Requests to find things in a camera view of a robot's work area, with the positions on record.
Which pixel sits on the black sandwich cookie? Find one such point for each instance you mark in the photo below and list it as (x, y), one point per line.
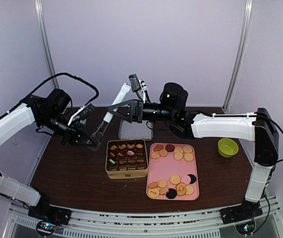
(192, 178)
(171, 194)

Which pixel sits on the silver tin lid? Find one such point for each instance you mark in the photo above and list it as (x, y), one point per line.
(130, 131)

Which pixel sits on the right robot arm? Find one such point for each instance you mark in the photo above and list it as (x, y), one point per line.
(256, 127)

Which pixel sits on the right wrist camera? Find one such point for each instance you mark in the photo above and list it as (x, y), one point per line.
(139, 87)

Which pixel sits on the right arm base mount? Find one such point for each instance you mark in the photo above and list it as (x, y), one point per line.
(238, 213)

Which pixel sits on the black sandwich cookie right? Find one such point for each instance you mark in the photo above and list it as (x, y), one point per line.
(192, 178)

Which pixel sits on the black sandwich cookie bottom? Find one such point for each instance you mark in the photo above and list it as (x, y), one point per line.
(171, 194)

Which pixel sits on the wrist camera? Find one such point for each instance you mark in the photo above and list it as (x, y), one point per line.
(81, 114)
(139, 87)

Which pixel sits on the brown chocolate round cookie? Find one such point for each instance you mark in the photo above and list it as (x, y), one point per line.
(169, 147)

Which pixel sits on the metal tongs white handle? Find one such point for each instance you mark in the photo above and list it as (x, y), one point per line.
(97, 135)

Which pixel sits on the right aluminium frame post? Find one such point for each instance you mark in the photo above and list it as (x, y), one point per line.
(242, 47)

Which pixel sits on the pink round cookie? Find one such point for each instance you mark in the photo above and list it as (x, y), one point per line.
(130, 153)
(186, 179)

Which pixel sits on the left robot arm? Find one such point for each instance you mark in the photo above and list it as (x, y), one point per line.
(44, 112)

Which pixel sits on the clock face round cookie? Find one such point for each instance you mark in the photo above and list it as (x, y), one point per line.
(153, 193)

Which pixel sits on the gold cookie tin box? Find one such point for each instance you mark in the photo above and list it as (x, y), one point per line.
(126, 167)

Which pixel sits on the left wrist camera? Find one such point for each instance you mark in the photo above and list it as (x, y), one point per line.
(81, 114)

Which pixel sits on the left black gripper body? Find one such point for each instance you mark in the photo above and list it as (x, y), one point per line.
(70, 133)

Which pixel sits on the swirl butter cookie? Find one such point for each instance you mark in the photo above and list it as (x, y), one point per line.
(180, 187)

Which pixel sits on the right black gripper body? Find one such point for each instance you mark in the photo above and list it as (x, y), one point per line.
(138, 113)

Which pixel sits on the pink plastic tray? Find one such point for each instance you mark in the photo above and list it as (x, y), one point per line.
(165, 170)

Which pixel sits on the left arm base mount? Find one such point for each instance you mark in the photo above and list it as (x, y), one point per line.
(55, 215)

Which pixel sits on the green plastic bowl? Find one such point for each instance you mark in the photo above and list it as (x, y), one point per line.
(227, 147)

